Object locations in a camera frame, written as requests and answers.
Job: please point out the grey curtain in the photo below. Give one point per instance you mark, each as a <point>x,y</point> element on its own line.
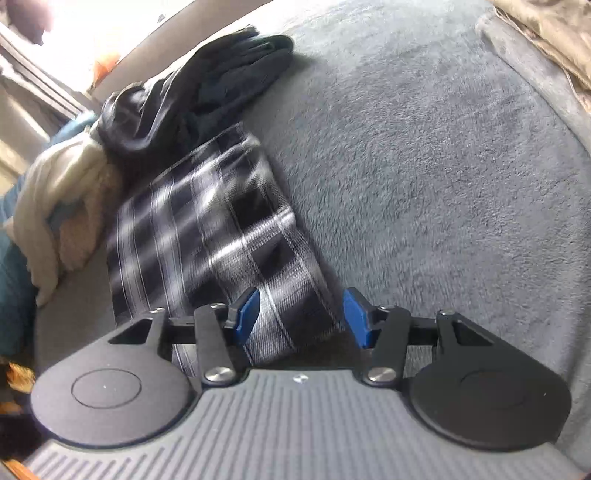
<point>27,83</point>

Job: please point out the beige houndstooth sweater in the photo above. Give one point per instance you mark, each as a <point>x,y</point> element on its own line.
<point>92,221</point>

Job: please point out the black white plaid shirt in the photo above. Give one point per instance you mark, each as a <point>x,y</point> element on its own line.
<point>207,230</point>

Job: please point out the white smooth cloth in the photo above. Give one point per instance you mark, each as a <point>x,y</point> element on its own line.
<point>41,194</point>

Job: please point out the beige folded garment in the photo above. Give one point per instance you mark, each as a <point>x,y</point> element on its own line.
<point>554,32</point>

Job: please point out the dark blue clothes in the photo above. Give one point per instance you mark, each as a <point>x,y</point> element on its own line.
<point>184,92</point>

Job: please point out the orange object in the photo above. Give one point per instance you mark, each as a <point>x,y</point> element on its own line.
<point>107,67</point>

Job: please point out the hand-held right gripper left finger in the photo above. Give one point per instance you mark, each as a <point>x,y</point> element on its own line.
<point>247,319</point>

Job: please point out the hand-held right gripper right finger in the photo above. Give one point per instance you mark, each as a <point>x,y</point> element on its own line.
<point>358,319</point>

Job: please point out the grey folded garment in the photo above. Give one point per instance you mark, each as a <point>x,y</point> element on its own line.
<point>545,92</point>

